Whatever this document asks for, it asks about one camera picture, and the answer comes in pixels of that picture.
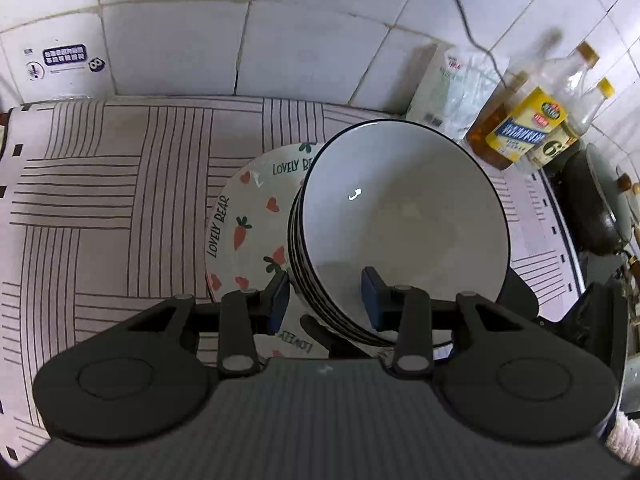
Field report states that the yellow label oil bottle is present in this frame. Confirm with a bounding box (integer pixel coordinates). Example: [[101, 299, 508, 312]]
[[485, 42, 601, 157]]

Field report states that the striped patterned table mat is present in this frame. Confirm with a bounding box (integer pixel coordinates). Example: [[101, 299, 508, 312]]
[[0, 95, 586, 441]]

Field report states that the amber oil bottle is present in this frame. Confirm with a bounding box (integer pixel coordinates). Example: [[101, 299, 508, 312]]
[[465, 70, 531, 171]]

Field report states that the white knitted cloth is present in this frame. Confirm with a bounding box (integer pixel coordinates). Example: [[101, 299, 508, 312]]
[[604, 412, 640, 462]]

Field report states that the printed wall sticker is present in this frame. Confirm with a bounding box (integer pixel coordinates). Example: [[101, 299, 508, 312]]
[[22, 44, 107, 82]]

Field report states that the clear bottle yellow cap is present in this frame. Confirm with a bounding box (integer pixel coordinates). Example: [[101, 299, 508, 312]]
[[525, 77, 617, 173]]

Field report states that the stack of black-rimmed bowls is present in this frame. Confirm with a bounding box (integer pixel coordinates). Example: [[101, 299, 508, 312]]
[[286, 185, 401, 350]]

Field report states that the glass wok lid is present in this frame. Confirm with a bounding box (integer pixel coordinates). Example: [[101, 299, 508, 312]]
[[585, 142, 640, 261]]

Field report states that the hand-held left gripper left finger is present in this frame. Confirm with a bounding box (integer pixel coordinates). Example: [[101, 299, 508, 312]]
[[129, 272, 292, 378]]

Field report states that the white rabbit carrot plate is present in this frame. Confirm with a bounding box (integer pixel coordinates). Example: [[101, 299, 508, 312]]
[[204, 142, 453, 361]]

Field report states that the thin black cable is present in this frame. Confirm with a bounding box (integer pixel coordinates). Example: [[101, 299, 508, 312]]
[[432, 0, 507, 82]]

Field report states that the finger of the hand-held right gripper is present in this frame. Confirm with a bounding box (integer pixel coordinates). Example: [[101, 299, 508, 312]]
[[497, 269, 539, 321]]

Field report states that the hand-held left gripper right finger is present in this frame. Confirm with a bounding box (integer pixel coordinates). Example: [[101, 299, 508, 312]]
[[362, 266, 535, 378]]

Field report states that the clear plastic bag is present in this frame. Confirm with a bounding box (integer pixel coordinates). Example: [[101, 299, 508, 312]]
[[444, 47, 503, 142]]

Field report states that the dark wok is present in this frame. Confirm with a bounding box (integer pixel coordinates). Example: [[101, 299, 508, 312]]
[[559, 150, 621, 257]]

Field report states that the white black-rimmed bowl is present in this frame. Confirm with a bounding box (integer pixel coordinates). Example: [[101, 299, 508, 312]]
[[301, 120, 512, 347]]

